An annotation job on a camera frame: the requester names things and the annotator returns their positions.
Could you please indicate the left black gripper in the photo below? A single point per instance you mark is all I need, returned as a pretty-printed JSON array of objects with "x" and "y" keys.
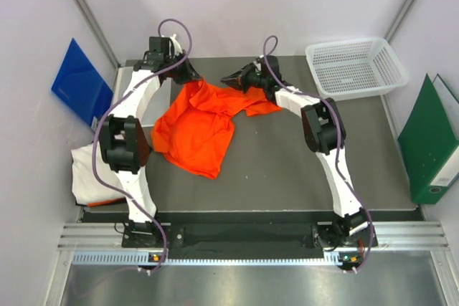
[{"x": 189, "y": 74}]

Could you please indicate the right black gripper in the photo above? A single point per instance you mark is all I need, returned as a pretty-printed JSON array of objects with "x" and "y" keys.
[{"x": 238, "y": 81}]

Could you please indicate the orange t-shirt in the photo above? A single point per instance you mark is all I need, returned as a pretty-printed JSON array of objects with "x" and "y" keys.
[{"x": 197, "y": 129}]

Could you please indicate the white plastic basket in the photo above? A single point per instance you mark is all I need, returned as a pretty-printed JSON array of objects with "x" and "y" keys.
[{"x": 355, "y": 68}]

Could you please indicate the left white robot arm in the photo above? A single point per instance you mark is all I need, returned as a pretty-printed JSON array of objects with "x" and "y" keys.
[{"x": 121, "y": 150}]

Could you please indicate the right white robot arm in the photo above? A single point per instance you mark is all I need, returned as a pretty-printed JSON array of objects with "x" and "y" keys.
[{"x": 324, "y": 134}]

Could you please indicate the white folded t-shirt stack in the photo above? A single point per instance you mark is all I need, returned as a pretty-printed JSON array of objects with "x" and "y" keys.
[{"x": 85, "y": 187}]

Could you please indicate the translucent plastic sheet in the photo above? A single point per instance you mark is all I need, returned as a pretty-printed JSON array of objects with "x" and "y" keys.
[{"x": 157, "y": 105}]

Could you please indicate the blue folder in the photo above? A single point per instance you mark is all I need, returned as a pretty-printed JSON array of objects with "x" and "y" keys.
[{"x": 79, "y": 85}]

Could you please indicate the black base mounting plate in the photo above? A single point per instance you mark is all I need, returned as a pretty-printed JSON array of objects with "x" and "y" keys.
[{"x": 326, "y": 236}]

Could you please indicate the green binder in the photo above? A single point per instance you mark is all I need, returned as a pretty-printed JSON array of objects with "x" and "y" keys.
[{"x": 429, "y": 142}]

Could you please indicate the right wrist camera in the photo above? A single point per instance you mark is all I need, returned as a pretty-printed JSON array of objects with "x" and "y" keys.
[{"x": 272, "y": 66}]

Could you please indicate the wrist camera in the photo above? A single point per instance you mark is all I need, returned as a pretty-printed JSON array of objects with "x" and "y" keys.
[
  {"x": 272, "y": 66},
  {"x": 159, "y": 45}
]

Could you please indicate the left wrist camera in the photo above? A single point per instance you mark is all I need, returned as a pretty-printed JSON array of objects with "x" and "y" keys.
[{"x": 159, "y": 45}]

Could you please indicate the aluminium rail frame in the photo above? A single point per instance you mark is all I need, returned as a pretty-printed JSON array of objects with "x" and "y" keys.
[{"x": 248, "y": 259}]

